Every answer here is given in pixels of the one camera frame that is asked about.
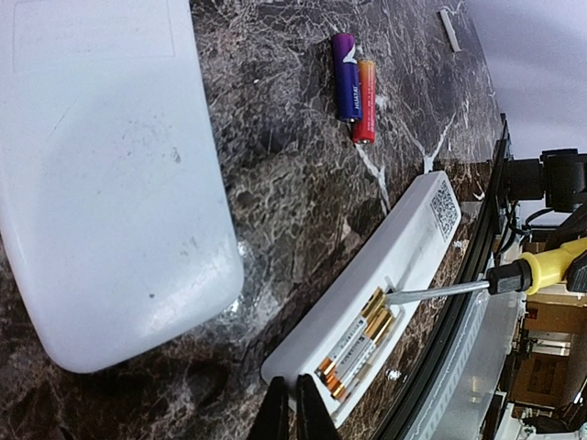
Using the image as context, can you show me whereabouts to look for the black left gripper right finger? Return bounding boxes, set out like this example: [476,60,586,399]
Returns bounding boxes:
[295,374,339,440]

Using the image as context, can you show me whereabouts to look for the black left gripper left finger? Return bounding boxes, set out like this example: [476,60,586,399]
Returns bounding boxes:
[250,377,289,440]

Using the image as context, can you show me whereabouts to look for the white slotted cable duct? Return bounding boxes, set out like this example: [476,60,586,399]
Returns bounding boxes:
[412,291,488,439]

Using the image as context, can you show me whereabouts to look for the yellow handle screwdriver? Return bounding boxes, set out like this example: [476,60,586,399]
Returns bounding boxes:
[386,238,586,305]

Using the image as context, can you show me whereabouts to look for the grey battery cover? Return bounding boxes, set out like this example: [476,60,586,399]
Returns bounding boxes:
[439,9,461,53]

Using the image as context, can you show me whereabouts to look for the grey remote control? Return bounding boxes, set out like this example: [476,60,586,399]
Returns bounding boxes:
[1,1,244,373]

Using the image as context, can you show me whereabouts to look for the blue purple battery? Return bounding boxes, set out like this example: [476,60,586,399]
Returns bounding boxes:
[332,33,362,122]

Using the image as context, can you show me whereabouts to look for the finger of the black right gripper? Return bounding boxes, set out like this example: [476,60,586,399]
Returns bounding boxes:
[567,251,587,292]

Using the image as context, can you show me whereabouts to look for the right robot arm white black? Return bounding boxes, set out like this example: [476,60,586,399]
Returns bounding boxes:
[504,148,586,295]

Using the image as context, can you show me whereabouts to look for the red battery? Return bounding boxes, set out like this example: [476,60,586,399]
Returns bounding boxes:
[353,60,376,144]

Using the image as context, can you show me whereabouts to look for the white remote control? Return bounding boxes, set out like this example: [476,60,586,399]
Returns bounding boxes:
[261,171,461,427]

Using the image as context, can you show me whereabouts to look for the batteries in white remote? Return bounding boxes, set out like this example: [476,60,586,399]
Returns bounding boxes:
[316,288,395,402]

